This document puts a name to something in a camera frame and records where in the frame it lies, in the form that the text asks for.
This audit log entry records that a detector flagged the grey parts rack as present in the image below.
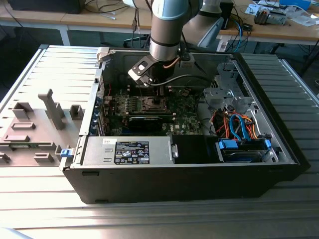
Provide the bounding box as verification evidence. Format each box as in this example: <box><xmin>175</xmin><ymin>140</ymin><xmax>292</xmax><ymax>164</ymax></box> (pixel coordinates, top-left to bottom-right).
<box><xmin>0</xmin><ymin>88</ymin><xmax>87</xmax><ymax>168</ymax></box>

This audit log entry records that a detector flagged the black camera cable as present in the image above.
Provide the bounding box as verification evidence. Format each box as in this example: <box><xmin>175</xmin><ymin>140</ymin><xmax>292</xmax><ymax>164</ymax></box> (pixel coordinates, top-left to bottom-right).
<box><xmin>149</xmin><ymin>74</ymin><xmax>209</xmax><ymax>87</ymax></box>

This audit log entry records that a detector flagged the CPU socket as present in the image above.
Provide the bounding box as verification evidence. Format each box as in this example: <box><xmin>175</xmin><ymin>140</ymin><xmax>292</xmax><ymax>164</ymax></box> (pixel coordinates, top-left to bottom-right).
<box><xmin>141</xmin><ymin>94</ymin><xmax>168</xmax><ymax>112</ymax></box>

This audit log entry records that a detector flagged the blue data wire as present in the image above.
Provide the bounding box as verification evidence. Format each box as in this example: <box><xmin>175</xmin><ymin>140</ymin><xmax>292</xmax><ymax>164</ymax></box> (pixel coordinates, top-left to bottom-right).
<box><xmin>228</xmin><ymin>114</ymin><xmax>247</xmax><ymax>141</ymax></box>

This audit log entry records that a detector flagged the metal socket cover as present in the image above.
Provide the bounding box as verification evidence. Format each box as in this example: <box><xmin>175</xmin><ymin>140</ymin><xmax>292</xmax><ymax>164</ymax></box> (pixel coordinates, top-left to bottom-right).
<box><xmin>143</xmin><ymin>96</ymin><xmax>167</xmax><ymax>111</ymax></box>

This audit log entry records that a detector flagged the green RAM stick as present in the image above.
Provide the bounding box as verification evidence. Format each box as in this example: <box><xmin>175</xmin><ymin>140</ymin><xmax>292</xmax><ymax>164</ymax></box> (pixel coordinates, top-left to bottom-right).
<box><xmin>11</xmin><ymin>143</ymin><xmax>42</xmax><ymax>149</ymax></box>

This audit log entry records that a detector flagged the black monitor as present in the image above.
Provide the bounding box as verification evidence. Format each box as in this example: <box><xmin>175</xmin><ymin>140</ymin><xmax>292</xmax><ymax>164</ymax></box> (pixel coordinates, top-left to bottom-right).
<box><xmin>7</xmin><ymin>0</ymin><xmax>84</xmax><ymax>15</ymax></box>

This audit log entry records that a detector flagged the metal drive cage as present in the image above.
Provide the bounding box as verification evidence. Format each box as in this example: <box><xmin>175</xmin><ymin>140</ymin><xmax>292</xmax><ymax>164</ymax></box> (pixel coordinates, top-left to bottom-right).
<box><xmin>203</xmin><ymin>62</ymin><xmax>261</xmax><ymax>120</ymax></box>

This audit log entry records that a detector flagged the grey slanted panel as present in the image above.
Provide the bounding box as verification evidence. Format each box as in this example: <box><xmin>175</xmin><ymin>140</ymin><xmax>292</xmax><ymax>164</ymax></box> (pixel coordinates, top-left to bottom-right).
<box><xmin>198</xmin><ymin>16</ymin><xmax>225</xmax><ymax>47</ymax></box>

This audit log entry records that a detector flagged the orange wire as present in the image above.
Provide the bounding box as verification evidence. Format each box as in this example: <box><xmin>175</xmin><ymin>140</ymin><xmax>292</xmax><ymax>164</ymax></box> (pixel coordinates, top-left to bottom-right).
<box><xmin>214</xmin><ymin>112</ymin><xmax>229</xmax><ymax>138</ymax></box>
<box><xmin>243</xmin><ymin>115</ymin><xmax>261</xmax><ymax>140</ymax></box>

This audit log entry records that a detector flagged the green motherboard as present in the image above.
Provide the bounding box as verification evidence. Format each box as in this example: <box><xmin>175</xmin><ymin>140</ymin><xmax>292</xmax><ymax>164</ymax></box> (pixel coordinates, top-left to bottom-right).
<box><xmin>103</xmin><ymin>86</ymin><xmax>207</xmax><ymax>137</ymax></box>

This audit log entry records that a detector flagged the grey metal device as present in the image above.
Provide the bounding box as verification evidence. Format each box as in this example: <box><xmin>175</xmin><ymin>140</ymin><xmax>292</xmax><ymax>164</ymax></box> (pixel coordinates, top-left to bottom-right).
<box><xmin>269</xmin><ymin>8</ymin><xmax>287</xmax><ymax>25</ymax></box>

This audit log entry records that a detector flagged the black graphics card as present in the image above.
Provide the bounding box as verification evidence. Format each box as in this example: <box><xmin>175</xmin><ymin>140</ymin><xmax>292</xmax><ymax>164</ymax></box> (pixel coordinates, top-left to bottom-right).
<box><xmin>127</xmin><ymin>115</ymin><xmax>163</xmax><ymax>133</ymax></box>

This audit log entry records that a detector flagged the blue card retainer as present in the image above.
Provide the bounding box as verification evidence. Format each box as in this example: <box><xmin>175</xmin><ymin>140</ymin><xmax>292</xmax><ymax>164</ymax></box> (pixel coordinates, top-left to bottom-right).
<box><xmin>91</xmin><ymin>98</ymin><xmax>104</xmax><ymax>137</ymax></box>

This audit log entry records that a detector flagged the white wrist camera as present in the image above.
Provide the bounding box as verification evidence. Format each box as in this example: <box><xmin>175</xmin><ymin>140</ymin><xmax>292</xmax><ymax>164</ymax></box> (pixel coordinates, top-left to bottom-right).
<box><xmin>127</xmin><ymin>55</ymin><xmax>154</xmax><ymax>87</ymax></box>

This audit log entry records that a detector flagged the wooden desk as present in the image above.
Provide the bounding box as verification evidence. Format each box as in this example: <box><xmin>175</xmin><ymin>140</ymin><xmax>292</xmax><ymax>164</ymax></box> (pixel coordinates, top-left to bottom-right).
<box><xmin>0</xmin><ymin>0</ymin><xmax>319</xmax><ymax>47</ymax></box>

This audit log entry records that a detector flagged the black PC case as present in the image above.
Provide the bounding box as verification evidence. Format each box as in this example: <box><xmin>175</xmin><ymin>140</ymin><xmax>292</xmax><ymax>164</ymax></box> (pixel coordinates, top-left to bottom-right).
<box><xmin>59</xmin><ymin>46</ymin><xmax>312</xmax><ymax>205</ymax></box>

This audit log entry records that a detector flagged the grey ribbon cable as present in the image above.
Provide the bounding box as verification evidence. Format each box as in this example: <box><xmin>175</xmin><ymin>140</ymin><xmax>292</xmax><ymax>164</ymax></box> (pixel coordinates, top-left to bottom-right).
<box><xmin>98</xmin><ymin>73</ymin><xmax>105</xmax><ymax>99</ymax></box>

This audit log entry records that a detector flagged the silver metal handle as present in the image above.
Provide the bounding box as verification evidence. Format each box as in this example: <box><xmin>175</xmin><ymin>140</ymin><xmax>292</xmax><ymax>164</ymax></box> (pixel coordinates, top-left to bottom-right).
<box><xmin>170</xmin><ymin>143</ymin><xmax>180</xmax><ymax>159</ymax></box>

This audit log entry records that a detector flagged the silver power supply unit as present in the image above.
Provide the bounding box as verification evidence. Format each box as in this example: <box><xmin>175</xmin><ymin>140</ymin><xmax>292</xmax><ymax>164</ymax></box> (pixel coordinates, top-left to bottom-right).
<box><xmin>82</xmin><ymin>135</ymin><xmax>173</xmax><ymax>167</ymax></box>

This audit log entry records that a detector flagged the silver CPU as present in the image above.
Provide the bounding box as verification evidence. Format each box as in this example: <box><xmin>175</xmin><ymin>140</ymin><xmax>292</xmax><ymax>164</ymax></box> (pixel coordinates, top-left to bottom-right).
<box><xmin>146</xmin><ymin>99</ymin><xmax>162</xmax><ymax>109</ymax></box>

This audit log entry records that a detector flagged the hard disk in blue carrier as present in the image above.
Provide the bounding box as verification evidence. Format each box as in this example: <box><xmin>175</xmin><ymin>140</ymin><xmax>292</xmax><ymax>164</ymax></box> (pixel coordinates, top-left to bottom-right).
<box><xmin>217</xmin><ymin>138</ymin><xmax>273</xmax><ymax>164</ymax></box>

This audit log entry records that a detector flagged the blue hanging cable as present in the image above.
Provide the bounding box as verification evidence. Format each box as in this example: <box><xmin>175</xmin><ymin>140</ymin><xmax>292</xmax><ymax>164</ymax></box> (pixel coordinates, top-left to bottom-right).
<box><xmin>234</xmin><ymin>19</ymin><xmax>250</xmax><ymax>53</ymax></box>

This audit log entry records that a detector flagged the thin wire locking lever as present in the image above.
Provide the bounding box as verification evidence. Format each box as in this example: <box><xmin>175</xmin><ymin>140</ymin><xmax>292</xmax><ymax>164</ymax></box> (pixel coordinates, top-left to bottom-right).
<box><xmin>136</xmin><ymin>78</ymin><xmax>144</xmax><ymax>101</ymax></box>

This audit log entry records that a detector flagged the black finned heat sink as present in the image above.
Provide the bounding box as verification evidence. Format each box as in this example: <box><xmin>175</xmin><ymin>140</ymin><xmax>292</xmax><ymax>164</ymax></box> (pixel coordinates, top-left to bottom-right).
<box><xmin>253</xmin><ymin>6</ymin><xmax>272</xmax><ymax>25</ymax></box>

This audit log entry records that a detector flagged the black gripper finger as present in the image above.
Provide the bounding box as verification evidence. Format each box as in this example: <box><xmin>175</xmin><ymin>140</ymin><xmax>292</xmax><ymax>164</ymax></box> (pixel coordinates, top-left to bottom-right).
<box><xmin>154</xmin><ymin>86</ymin><xmax>167</xmax><ymax>105</ymax></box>

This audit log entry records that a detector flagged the beige case latch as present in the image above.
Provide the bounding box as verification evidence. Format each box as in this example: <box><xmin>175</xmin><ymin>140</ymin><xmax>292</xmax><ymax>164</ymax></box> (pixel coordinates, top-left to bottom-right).
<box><xmin>96</xmin><ymin>47</ymin><xmax>111</xmax><ymax>63</ymax></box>

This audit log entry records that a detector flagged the blue cardboard box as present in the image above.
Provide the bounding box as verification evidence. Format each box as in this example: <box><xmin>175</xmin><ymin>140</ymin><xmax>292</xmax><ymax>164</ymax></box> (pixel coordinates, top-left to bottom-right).
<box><xmin>279</xmin><ymin>0</ymin><xmax>312</xmax><ymax>11</ymax></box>

